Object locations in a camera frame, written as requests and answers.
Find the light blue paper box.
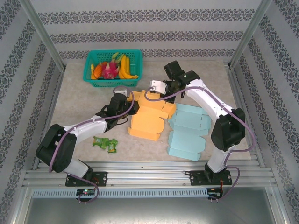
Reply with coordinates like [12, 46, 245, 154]
[167, 102, 212, 162]

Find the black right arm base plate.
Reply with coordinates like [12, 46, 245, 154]
[189, 169, 233, 186]

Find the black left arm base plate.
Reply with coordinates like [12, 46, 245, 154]
[65, 171, 108, 187]

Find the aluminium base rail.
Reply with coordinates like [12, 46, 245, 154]
[22, 160, 276, 187]

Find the teal plastic basket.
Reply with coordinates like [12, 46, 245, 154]
[83, 49, 143, 88]

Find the aluminium side rail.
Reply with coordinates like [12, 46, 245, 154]
[225, 63, 266, 168]
[32, 69, 66, 170]

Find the aluminium frame post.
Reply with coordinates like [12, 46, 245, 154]
[20, 0, 67, 70]
[228, 0, 273, 68]

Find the yellow banana bunch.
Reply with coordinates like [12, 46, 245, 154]
[118, 55, 139, 80]

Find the grey slotted cable duct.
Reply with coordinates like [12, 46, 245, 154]
[31, 188, 208, 198]

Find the orange mango fruit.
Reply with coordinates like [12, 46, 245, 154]
[90, 64, 103, 80]

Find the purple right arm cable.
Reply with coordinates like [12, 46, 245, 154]
[144, 86, 256, 203]

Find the orange paper box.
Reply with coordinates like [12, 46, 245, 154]
[127, 90, 176, 142]

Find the grey metal tray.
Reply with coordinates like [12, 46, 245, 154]
[14, 186, 288, 224]

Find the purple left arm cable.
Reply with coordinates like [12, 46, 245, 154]
[48, 86, 141, 204]

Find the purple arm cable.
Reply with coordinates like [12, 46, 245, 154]
[48, 86, 141, 204]
[144, 86, 256, 203]

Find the green snack packet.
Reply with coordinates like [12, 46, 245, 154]
[107, 139, 118, 154]
[93, 136, 109, 149]

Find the pink dragon fruit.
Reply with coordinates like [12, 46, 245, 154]
[100, 59, 121, 80]

